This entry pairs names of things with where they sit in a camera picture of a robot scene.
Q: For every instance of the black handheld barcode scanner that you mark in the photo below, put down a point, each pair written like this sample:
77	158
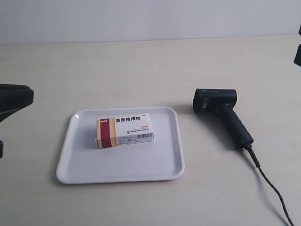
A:
221	103

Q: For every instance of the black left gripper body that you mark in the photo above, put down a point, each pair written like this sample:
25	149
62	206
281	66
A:
13	98

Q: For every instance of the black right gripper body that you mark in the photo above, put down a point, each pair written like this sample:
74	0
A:
297	59

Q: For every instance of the white red medicine box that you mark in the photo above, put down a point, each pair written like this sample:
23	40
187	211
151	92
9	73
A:
127	130

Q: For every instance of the white plastic tray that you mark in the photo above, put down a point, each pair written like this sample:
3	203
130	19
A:
82	162

